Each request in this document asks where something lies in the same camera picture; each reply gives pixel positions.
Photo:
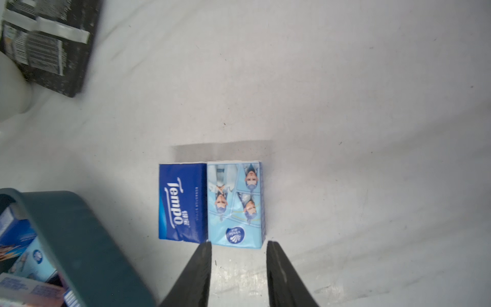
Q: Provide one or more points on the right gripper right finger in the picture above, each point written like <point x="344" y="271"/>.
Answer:
<point x="285" y="286"/>

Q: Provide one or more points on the white ceramic bowl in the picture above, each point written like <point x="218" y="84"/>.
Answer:
<point x="16" y="92"/>

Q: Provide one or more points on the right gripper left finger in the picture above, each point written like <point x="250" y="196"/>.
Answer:
<point x="192" y="288"/>

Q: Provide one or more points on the black snack packet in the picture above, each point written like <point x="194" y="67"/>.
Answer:
<point x="51" y="41"/>

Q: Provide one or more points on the dark blue Tempo tissue pack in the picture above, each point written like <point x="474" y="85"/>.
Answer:
<point x="183" y="202"/>

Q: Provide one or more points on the light blue Vinda tissue pack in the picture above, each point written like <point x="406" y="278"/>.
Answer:
<point x="236" y="214"/>

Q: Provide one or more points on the teal plastic storage box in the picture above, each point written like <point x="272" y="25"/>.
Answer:
<point x="81" y="249"/>

